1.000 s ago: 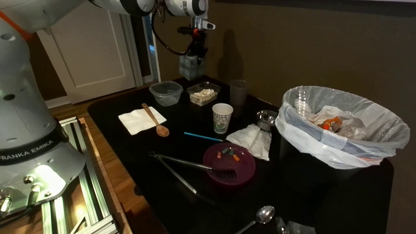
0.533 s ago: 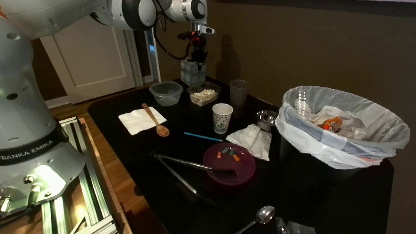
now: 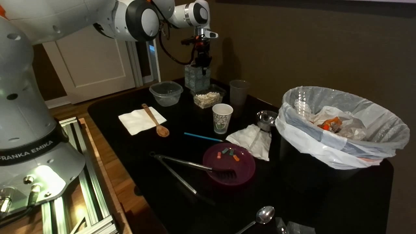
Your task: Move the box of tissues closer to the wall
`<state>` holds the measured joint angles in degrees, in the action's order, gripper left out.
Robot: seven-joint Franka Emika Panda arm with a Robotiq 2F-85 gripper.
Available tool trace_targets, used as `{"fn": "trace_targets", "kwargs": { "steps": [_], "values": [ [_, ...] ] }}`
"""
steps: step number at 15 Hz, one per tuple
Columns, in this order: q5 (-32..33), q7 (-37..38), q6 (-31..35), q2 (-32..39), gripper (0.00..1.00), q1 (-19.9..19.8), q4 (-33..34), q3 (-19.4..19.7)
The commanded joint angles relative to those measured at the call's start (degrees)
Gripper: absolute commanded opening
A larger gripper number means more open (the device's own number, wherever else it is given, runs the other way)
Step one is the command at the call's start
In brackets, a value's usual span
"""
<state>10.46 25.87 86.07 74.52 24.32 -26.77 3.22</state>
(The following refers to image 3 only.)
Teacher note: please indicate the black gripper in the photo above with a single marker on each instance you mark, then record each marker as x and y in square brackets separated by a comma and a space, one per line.
[203, 48]

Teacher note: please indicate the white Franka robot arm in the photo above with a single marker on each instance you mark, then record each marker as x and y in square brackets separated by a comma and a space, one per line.
[26, 107]

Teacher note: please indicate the translucent plastic cup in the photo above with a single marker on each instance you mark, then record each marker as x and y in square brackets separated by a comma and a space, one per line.
[239, 92]

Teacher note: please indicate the empty clear plastic container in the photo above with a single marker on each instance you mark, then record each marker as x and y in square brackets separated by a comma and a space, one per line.
[165, 94]

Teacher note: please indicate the white paper cup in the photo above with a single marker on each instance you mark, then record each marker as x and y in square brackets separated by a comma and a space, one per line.
[221, 117]

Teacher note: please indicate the blue straw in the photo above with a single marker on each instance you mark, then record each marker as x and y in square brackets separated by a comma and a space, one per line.
[203, 136]

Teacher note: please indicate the wooden spoon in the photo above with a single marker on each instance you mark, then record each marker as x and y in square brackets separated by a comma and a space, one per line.
[156, 122]

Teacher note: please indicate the small metal bowl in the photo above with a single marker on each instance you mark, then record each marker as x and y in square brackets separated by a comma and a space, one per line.
[265, 118]

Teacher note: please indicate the green candy piece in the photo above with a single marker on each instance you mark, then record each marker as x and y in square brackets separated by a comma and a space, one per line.
[226, 150]

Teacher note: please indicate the crumpled white tissue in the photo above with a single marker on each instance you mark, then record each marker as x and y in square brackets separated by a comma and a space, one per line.
[251, 140]

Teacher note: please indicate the flat white paper napkin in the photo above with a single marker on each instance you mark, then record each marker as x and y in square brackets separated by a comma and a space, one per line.
[131, 120]

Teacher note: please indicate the orange candy piece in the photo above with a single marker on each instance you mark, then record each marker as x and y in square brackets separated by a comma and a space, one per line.
[218, 154]
[235, 157]

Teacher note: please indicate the metal kitchen tongs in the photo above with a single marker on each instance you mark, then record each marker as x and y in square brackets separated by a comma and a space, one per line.
[182, 162]

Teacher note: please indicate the white panel door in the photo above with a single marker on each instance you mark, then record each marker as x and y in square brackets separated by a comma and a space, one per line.
[95, 65]

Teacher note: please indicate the maroon round plate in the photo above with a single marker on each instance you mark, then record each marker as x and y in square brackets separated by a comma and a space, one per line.
[235, 170]

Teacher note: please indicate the trash bin with white bag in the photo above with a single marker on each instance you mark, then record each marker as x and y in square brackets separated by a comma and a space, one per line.
[303, 137]

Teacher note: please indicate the orange trash item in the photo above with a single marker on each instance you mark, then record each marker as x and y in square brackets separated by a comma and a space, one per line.
[330, 123]

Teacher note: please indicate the black trash can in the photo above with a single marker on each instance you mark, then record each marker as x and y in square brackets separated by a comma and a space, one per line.
[303, 179]

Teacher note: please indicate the metal spoon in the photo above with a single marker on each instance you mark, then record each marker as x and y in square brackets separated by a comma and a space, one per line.
[265, 214]

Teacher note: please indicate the shiny foil packet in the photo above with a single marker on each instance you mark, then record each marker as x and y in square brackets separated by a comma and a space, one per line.
[299, 227]

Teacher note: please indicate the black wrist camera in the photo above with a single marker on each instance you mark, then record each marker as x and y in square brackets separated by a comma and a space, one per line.
[190, 41]

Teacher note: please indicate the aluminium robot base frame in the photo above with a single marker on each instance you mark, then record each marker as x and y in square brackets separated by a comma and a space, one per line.
[92, 202]

